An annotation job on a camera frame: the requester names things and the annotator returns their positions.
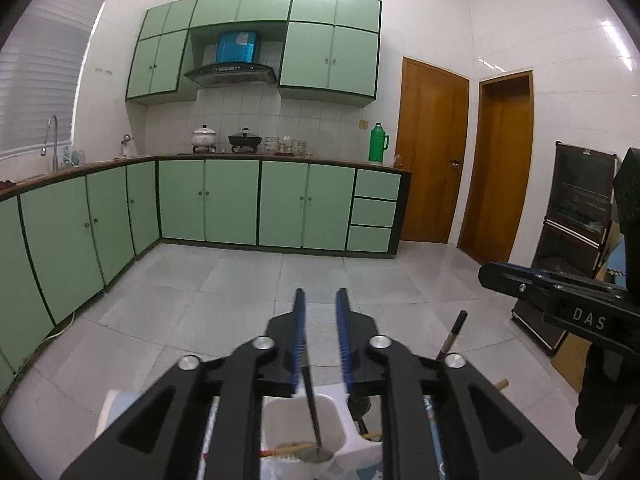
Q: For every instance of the white two-compartment utensil holder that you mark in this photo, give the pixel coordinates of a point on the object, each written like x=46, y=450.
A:
x=330, y=412

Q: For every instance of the wooden doorway frame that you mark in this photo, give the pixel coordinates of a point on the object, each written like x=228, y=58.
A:
x=495, y=170

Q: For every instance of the black spoon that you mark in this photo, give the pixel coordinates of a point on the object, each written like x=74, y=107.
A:
x=359, y=406

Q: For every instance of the green kitchen cabinets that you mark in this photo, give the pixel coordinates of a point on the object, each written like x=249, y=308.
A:
x=330, y=50
x=230, y=200

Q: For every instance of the green thermos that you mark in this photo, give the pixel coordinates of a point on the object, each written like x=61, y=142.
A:
x=378, y=145

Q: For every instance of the glass jars on counter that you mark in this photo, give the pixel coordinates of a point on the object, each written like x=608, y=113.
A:
x=290, y=146

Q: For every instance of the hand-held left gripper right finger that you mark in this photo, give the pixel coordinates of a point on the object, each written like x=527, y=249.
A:
x=344, y=345

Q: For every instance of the closed wooden door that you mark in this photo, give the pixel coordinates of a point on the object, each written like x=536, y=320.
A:
x=432, y=155

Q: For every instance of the bottles beside sink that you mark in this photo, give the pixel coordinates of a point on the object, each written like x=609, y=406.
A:
x=72, y=156

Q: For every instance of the white window blind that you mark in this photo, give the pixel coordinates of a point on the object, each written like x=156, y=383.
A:
x=45, y=70

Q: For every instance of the dark glass-front cabinet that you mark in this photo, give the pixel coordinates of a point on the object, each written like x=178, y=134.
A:
x=570, y=210

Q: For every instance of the metal spoon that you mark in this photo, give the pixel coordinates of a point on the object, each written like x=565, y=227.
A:
x=320, y=455

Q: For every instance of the green lower kitchen cabinets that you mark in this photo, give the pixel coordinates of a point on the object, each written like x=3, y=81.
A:
x=230, y=200

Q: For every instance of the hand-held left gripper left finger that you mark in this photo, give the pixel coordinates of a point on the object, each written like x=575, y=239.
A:
x=299, y=340

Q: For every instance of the metal kitchen faucet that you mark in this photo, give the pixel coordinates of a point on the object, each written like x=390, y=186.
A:
x=54, y=135

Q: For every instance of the light blue cloth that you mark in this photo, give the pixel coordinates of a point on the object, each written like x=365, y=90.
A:
x=617, y=257

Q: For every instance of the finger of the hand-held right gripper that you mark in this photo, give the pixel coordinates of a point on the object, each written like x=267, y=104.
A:
x=530, y=268
x=520, y=287

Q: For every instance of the green upper kitchen cabinets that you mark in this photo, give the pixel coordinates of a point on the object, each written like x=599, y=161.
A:
x=330, y=50

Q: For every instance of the white cooking pot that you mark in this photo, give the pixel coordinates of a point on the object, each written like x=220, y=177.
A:
x=204, y=137

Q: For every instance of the black range hood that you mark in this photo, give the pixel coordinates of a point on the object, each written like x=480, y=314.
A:
x=230, y=75

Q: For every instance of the cardboard box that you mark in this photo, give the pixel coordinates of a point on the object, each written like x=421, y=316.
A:
x=570, y=362

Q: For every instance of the black wok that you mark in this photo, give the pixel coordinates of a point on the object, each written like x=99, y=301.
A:
x=245, y=140

